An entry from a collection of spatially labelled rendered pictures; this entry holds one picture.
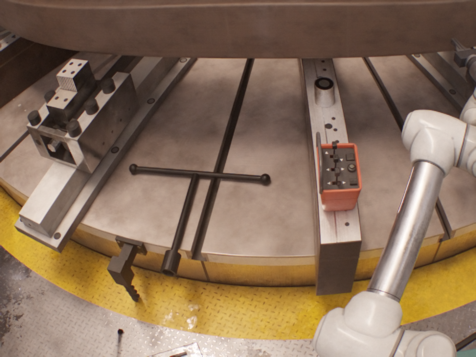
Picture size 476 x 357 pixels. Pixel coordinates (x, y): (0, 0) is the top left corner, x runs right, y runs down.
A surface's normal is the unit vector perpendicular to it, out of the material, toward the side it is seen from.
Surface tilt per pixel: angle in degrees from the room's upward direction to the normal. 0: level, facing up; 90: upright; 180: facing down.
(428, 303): 0
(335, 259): 90
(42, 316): 0
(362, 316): 15
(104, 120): 90
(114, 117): 90
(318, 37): 90
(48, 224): 72
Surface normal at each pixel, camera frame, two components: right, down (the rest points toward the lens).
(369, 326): -0.22, -0.45
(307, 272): -0.06, 0.76
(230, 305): -0.12, -0.65
